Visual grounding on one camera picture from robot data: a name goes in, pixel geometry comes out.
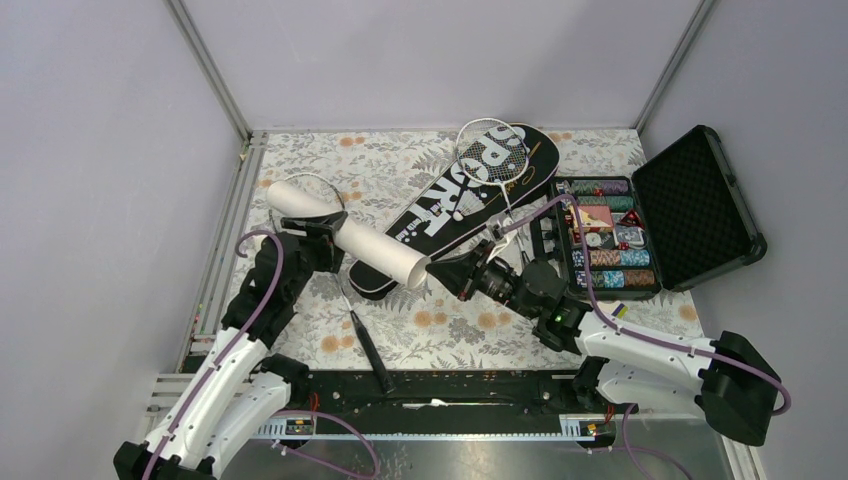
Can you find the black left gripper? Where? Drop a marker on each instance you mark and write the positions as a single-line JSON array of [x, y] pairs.
[[319, 233]]

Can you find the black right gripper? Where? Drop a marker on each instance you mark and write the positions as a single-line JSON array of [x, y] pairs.
[[457, 274]]

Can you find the white shuttlecock tube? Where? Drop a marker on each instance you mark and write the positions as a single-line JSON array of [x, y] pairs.
[[385, 254]]

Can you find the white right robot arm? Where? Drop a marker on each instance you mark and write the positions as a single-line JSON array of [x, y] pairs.
[[724, 381]]

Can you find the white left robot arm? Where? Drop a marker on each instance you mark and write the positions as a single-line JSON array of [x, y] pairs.
[[240, 383]]

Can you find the floral table mat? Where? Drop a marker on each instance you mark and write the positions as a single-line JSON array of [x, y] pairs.
[[378, 173]]

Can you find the black racket cover bag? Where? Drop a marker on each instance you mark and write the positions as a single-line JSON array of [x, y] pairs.
[[426, 225]]

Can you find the white racket on bag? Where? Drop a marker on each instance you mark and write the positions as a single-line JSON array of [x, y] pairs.
[[501, 161]]

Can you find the red playing card box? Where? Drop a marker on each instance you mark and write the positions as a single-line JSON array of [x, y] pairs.
[[594, 218]]

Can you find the black poker chip case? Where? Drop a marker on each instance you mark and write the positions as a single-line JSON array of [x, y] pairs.
[[680, 220]]

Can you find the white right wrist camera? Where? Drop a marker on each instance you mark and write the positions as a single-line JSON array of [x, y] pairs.
[[498, 229]]

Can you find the white racket black handle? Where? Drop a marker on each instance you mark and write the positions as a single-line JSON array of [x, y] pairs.
[[323, 189]]

